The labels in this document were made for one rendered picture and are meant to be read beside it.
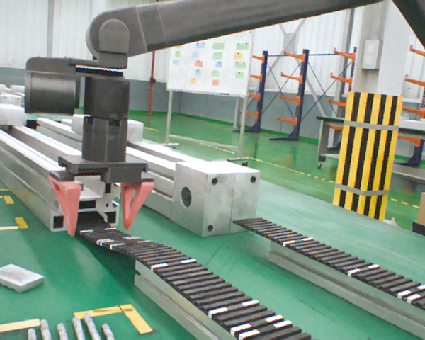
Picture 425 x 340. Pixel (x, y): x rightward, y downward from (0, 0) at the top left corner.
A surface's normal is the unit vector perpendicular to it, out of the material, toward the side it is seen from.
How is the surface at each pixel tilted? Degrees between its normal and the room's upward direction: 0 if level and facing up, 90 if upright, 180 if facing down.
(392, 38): 90
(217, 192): 90
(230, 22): 93
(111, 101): 90
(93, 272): 0
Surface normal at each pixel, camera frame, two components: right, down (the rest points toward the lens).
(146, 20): 0.32, 0.14
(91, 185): -0.81, 0.03
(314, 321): 0.09, -0.98
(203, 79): -0.63, 0.07
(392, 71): 0.51, 0.19
